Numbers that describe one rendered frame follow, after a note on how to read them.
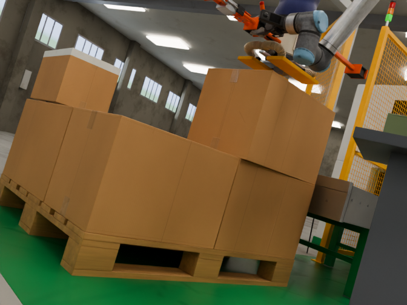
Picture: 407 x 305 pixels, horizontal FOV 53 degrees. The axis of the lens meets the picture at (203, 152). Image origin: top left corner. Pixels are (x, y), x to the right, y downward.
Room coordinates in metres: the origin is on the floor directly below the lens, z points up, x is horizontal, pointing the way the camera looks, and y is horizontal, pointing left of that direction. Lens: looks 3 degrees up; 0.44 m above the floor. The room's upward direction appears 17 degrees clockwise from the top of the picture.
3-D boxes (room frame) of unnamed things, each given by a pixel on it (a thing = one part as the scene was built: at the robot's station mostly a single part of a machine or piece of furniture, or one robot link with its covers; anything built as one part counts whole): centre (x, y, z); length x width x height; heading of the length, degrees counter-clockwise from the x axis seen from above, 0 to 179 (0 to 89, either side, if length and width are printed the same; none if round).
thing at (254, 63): (2.17, -0.18, 1.08); 0.34 x 0.10 x 0.05; 134
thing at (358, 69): (2.12, -0.65, 1.18); 0.09 x 0.08 x 0.05; 44
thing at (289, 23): (1.77, -0.22, 1.19); 0.09 x 0.05 x 0.10; 134
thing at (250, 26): (1.93, -0.07, 1.18); 0.10 x 0.08 x 0.06; 44
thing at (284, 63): (2.03, -0.32, 1.08); 0.34 x 0.10 x 0.05; 134
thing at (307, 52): (1.71, -0.29, 1.07); 0.12 x 0.09 x 0.12; 143
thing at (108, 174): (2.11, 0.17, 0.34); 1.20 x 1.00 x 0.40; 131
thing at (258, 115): (2.07, -0.26, 0.74); 0.60 x 0.40 x 0.40; 135
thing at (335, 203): (2.33, -0.53, 0.47); 0.70 x 0.03 x 0.15; 41
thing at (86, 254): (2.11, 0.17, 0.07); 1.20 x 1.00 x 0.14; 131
